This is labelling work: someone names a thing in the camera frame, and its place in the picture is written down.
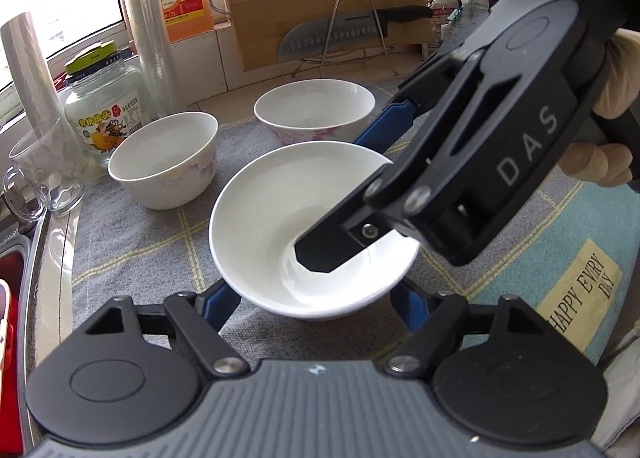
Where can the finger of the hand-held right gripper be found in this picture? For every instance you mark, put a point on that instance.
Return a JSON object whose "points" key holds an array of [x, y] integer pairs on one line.
{"points": [[382, 124], [330, 250]]}

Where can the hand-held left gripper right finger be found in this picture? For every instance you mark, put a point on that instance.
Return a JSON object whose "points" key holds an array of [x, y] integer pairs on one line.
{"points": [[410, 310]]}

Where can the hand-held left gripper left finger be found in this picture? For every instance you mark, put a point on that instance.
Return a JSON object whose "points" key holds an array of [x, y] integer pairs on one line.
{"points": [[217, 305]]}

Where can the white pink-flower bowl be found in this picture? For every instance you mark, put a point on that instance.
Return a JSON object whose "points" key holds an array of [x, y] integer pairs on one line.
{"points": [[165, 183], [310, 108], [260, 218]]}

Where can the person's right hand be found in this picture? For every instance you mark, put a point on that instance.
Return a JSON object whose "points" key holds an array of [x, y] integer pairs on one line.
{"points": [[625, 83]]}

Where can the grey and blue checked towel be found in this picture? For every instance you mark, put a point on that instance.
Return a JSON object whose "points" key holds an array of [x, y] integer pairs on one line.
{"points": [[150, 248]]}

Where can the printed food packet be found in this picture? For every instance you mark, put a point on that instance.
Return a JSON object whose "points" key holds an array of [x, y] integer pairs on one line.
{"points": [[436, 38]]}

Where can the white food packet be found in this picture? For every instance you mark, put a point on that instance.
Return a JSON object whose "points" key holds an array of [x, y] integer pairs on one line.
{"points": [[472, 13]]}

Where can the green binder clip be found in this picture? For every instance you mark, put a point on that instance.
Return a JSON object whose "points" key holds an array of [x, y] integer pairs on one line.
{"points": [[457, 14]]}

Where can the steel sink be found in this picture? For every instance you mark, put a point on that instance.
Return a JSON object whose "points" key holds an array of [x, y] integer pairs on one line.
{"points": [[45, 298]]}

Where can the red and white container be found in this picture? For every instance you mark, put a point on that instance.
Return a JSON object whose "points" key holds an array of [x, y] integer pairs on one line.
{"points": [[17, 258]]}

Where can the clear glass mug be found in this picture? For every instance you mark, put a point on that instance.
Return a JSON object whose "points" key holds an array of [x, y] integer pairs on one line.
{"points": [[50, 173]]}

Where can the white clothing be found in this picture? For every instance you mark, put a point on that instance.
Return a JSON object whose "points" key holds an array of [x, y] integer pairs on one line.
{"points": [[625, 388]]}

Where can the glass jar with green lid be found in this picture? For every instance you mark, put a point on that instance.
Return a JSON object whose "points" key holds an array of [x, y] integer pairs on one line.
{"points": [[100, 108]]}

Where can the tall clear plastic roll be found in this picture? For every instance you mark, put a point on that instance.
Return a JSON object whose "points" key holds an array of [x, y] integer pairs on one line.
{"points": [[145, 38]]}

